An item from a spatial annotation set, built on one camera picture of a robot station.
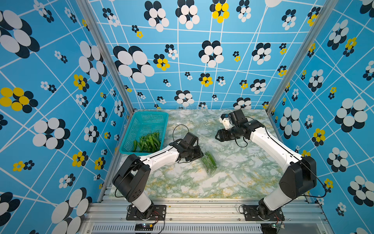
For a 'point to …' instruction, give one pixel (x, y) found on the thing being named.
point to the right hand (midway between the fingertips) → (221, 135)
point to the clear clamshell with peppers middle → (192, 110)
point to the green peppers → (150, 143)
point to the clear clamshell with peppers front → (209, 123)
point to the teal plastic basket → (145, 133)
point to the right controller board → (271, 228)
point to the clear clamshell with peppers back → (210, 162)
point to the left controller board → (143, 226)
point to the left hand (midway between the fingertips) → (205, 154)
